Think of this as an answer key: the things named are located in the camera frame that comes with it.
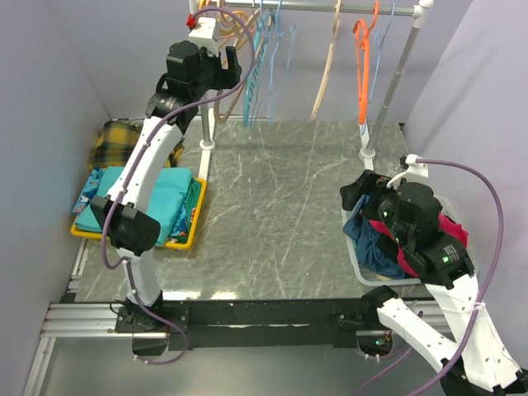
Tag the wooden hanger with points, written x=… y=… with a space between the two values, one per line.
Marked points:
x=328 y=63

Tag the pale blue wire hanger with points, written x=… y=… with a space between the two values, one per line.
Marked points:
x=261 y=7

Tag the beige hanger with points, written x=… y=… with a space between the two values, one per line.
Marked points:
x=222 y=118

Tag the tan orange hanger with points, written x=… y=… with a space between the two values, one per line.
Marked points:
x=231 y=32

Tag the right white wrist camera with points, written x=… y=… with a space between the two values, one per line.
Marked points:
x=412 y=171

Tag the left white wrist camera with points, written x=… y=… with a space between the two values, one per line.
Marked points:
x=205 y=33

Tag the orange plastic hanger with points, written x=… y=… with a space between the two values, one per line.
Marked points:
x=361 y=31

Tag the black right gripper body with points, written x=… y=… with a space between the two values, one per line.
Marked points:
x=384 y=213

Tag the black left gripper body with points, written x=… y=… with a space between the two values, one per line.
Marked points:
x=214 y=77

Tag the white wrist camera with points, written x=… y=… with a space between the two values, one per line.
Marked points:
x=412 y=171
x=205 y=33

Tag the dark blue shirt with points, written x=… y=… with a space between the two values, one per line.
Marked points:
x=375 y=251

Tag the magenta pink shirt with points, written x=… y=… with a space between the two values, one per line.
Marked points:
x=451 y=229

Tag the blue patterned cloth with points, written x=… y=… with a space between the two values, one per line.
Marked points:
x=89 y=190

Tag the yellow plaid shirt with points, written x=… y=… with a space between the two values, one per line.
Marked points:
x=115 y=144

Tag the folded turquoise cloth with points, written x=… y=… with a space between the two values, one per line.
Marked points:
x=165 y=203

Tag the green printed garment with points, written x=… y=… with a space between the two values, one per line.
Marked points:
x=182 y=226

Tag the white perforated plastic basket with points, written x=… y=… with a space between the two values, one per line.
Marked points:
x=369 y=278

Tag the black base bar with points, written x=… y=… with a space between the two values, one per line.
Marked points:
x=191 y=324

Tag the white clothes rack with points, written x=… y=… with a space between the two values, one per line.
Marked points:
x=419 y=14

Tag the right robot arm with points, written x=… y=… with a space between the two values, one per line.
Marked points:
x=475 y=361

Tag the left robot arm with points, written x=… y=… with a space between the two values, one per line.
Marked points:
x=122 y=212

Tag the yellow plastic tray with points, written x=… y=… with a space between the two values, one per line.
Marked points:
x=177 y=246

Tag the thin blue wire hanger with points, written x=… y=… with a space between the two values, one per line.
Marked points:
x=379 y=40

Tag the light blue wavy hanger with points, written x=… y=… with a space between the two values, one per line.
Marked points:
x=250 y=101

